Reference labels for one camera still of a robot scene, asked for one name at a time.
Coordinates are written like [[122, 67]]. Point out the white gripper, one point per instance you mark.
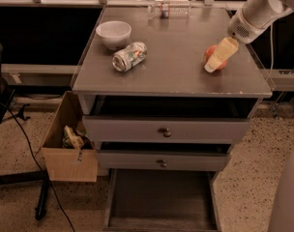
[[240, 28]]

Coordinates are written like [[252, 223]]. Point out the red apple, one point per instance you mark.
[[213, 59]]

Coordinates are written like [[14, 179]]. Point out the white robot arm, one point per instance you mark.
[[259, 13]]

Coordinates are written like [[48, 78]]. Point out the grey drawer cabinet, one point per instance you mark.
[[173, 66]]

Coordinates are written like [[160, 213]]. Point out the top grey drawer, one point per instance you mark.
[[168, 120]]

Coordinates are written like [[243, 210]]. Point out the grey drawer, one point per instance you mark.
[[161, 201], [164, 156], [168, 120]]

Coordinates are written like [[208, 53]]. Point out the middle grey drawer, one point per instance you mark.
[[164, 156]]

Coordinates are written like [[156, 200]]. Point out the bottom grey drawer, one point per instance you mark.
[[161, 201]]

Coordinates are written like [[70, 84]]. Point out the small clear fixture with tag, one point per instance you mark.
[[168, 9]]

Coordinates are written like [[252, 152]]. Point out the crushed soda can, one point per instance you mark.
[[130, 56]]

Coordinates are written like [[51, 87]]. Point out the white ceramic bowl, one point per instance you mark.
[[114, 34]]

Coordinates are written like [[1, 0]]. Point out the cardboard box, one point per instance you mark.
[[63, 161]]

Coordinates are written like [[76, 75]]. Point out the black stand with base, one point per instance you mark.
[[9, 125]]

